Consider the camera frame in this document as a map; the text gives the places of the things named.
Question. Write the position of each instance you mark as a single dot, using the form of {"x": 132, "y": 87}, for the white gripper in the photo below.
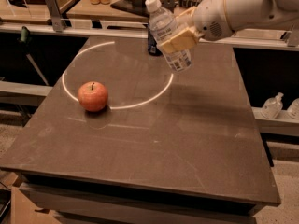
{"x": 209, "y": 17}

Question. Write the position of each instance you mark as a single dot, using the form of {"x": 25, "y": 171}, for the clear plastic water bottle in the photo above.
{"x": 162, "y": 25}

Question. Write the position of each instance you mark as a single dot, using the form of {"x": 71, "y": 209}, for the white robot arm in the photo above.
{"x": 257, "y": 14}

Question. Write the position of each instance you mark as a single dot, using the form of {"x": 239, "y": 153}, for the clear sanitizer bottle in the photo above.
{"x": 272, "y": 106}

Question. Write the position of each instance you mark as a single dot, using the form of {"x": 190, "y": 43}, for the black power strip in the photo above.
{"x": 188, "y": 3}

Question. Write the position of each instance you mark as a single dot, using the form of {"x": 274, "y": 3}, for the blue soda can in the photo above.
{"x": 152, "y": 45}

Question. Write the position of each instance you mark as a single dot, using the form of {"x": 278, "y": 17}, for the black monitor stand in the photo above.
{"x": 137, "y": 7}

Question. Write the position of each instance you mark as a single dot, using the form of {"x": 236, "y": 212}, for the red apple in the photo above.
{"x": 93, "y": 96}

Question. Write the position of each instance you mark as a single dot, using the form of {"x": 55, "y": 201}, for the centre metal bracket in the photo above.
{"x": 169, "y": 4}

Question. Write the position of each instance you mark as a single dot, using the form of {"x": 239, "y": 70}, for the metal bracket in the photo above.
{"x": 291, "y": 37}
{"x": 169, "y": 4}
{"x": 57, "y": 20}

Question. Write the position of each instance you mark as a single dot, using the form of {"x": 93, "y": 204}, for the right metal bracket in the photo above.
{"x": 291, "y": 37}

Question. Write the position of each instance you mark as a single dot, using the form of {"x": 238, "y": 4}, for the left metal bracket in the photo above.
{"x": 57, "y": 20}

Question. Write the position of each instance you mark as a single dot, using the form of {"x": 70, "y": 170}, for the green handled tool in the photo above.
{"x": 24, "y": 42}

